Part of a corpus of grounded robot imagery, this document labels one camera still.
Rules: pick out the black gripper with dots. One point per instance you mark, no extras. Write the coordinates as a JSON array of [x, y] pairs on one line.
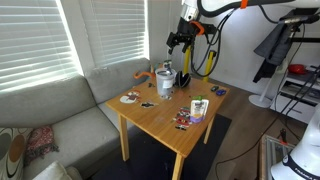
[[186, 31]]

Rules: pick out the silver metal spoon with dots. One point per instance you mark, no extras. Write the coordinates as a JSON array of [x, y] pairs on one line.
[[169, 69]]

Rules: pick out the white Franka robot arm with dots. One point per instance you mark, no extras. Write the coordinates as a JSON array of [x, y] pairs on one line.
[[306, 150]]

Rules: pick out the translucent plastic cup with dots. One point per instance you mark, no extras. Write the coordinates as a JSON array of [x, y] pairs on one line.
[[164, 86]]

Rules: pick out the yellow stand leg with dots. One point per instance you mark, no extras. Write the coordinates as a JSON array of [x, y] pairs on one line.
[[209, 65], [187, 60]]

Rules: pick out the black glasses case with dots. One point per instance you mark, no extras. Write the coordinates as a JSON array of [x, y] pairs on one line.
[[182, 79]]

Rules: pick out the orange octopus plush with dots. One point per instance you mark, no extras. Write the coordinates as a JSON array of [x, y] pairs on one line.
[[143, 75]]

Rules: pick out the dark toy car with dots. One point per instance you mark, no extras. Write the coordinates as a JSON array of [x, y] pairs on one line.
[[215, 88]]

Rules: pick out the white window blind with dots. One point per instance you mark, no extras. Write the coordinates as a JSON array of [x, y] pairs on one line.
[[33, 40], [115, 30]]

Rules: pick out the blue toy car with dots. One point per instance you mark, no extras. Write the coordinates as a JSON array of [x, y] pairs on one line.
[[221, 92]]

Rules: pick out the dark knight sword sticker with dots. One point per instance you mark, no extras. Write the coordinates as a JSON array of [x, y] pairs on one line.
[[147, 104]]

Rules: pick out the round santa figure sticker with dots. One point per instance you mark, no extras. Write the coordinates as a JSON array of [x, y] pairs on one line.
[[130, 97]]

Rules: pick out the light wooden square table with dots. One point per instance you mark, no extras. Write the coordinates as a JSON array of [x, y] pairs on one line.
[[160, 116]]

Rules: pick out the dark hanging jacket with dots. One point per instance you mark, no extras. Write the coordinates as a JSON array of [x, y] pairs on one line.
[[275, 46]]

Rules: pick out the white floor stand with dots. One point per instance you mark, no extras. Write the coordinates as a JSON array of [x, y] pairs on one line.
[[263, 98]]

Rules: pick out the dark floor rug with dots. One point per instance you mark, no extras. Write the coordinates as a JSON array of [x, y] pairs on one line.
[[150, 156]]

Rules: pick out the red round object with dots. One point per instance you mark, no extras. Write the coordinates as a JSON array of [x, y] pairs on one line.
[[296, 69]]

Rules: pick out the white shelf unit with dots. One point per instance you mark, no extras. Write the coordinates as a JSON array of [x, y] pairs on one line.
[[296, 96]]

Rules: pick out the gray fabric sofa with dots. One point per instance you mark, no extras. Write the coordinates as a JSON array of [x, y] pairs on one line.
[[50, 100]]

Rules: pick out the metal framed glass box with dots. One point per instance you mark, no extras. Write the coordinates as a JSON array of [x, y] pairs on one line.
[[273, 156]]

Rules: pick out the red patterned cloth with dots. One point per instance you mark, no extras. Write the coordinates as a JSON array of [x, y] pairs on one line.
[[40, 143]]

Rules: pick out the cream fabric sofa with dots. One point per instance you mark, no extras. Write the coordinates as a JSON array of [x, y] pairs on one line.
[[55, 171]]

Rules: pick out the oval patterned pillow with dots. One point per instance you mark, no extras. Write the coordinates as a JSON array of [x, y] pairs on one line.
[[11, 150]]

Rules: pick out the black overhead mount bar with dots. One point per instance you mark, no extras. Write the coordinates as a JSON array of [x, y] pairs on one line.
[[300, 18]]

